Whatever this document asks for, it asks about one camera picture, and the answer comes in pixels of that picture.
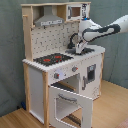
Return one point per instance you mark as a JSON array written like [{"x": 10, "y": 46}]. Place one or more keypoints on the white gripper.
[{"x": 80, "y": 46}]

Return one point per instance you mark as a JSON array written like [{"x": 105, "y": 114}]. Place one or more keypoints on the white oven door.
[{"x": 63, "y": 102}]

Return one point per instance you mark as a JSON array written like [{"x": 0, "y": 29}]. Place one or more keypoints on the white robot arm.
[{"x": 89, "y": 30}]

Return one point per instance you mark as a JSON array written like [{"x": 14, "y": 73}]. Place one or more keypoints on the wooden toy kitchen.
[{"x": 47, "y": 40}]

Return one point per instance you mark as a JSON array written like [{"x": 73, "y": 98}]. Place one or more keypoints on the black toy faucet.
[{"x": 71, "y": 44}]

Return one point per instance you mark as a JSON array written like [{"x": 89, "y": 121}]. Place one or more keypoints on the right stove knob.
[{"x": 74, "y": 69}]

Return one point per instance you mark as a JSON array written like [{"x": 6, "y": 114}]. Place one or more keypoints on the stove knob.
[
  {"x": 56, "y": 75},
  {"x": 74, "y": 69}
]

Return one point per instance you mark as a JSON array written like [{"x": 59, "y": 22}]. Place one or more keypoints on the white cupboard door grey dispenser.
[{"x": 90, "y": 76}]

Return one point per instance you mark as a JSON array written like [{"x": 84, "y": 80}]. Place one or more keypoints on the white toy microwave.
[{"x": 77, "y": 11}]

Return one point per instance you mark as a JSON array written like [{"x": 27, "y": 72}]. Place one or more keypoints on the black stovetop red burners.
[{"x": 52, "y": 59}]

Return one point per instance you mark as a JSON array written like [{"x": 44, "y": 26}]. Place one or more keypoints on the left stove knob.
[{"x": 56, "y": 75}]

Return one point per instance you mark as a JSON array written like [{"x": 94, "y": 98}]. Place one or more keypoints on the grey range hood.
[{"x": 48, "y": 18}]

